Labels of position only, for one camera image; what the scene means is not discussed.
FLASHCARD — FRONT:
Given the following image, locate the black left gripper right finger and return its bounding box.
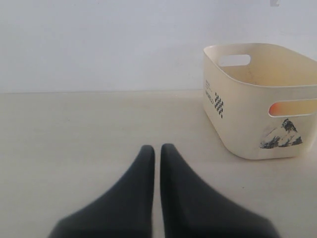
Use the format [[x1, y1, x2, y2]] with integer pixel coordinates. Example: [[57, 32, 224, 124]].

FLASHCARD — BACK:
[[160, 144, 269, 238]]

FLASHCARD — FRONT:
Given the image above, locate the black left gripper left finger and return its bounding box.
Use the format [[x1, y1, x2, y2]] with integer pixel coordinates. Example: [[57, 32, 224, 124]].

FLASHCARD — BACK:
[[49, 145, 155, 238]]

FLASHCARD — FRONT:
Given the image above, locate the small cream plastic bin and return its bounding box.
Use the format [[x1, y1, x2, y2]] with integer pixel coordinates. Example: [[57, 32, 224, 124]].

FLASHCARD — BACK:
[[203, 43, 317, 160]]

